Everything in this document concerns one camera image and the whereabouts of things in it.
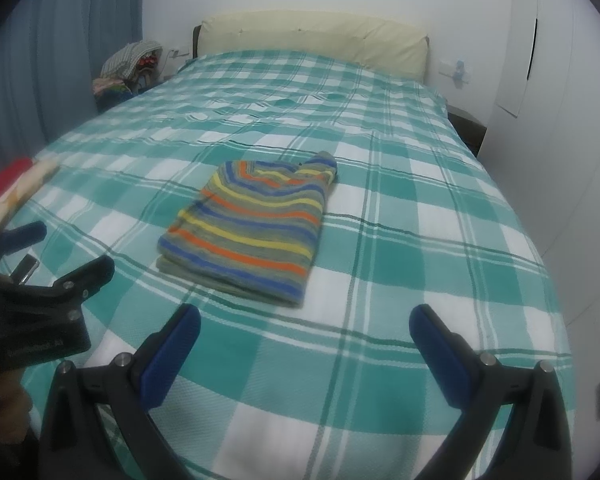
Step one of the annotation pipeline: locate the multicolour striped knit sweater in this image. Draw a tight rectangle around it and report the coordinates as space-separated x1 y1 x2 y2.
156 152 338 307

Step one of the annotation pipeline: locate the cream fleece sleeve forearm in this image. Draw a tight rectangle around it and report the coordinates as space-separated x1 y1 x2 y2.
0 159 59 231

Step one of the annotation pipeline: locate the pile of clothes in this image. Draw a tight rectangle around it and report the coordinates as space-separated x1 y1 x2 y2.
92 40 162 114

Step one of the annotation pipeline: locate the person's left hand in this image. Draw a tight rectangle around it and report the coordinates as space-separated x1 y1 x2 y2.
0 368 32 445

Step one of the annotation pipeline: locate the red cloth item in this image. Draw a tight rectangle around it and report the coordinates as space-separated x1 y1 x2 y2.
0 157 33 196

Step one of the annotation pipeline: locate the blue grey curtain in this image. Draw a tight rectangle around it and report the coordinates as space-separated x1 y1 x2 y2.
0 0 142 168

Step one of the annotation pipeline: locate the teal white plaid bedspread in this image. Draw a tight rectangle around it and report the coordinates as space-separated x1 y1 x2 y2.
12 51 576 479

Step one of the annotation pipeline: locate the white wardrobe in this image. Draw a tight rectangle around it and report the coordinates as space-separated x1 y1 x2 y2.
479 0 600 479

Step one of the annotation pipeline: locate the dark bedside table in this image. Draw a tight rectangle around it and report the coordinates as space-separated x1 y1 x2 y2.
448 105 486 156

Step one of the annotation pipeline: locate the cream padded headboard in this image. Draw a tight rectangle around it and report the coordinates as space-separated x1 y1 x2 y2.
197 10 429 82

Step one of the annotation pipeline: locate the wall socket with blue plug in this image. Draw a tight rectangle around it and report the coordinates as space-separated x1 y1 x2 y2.
438 60 471 84

